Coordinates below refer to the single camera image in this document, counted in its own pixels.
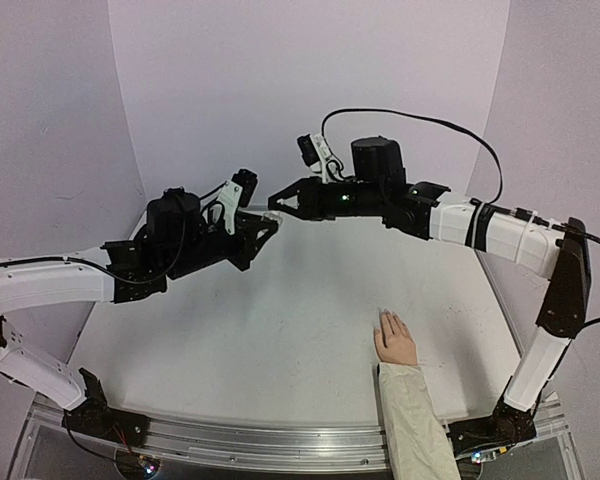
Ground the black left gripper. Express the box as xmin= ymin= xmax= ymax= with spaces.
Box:
xmin=168 ymin=214 xmax=279 ymax=282

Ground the clear nail polish bottle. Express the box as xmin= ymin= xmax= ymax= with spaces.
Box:
xmin=263 ymin=211 xmax=283 ymax=225

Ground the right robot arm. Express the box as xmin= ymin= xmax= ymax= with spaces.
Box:
xmin=267 ymin=135 xmax=592 ymax=411

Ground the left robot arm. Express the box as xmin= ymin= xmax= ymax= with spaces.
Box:
xmin=0 ymin=182 xmax=281 ymax=437

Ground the beige sleeved forearm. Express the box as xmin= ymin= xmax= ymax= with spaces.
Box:
xmin=378 ymin=362 xmax=460 ymax=479

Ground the mannequin hand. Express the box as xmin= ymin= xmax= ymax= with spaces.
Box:
xmin=374 ymin=310 xmax=418 ymax=367

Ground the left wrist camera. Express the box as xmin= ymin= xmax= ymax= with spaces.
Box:
xmin=209 ymin=169 xmax=258 ymax=235

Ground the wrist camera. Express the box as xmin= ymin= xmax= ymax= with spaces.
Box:
xmin=209 ymin=169 xmax=258 ymax=235
xmin=296 ymin=134 xmax=342 ymax=184

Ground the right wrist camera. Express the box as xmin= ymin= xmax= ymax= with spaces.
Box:
xmin=296 ymin=134 xmax=342 ymax=184

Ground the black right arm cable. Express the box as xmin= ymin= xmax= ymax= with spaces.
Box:
xmin=321 ymin=109 xmax=600 ymax=329

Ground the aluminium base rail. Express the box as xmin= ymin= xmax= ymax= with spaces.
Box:
xmin=8 ymin=395 xmax=584 ymax=479

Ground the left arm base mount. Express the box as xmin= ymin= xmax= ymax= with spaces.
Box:
xmin=62 ymin=368 xmax=150 ymax=447

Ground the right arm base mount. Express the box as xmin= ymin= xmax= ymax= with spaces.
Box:
xmin=447 ymin=397 xmax=540 ymax=459

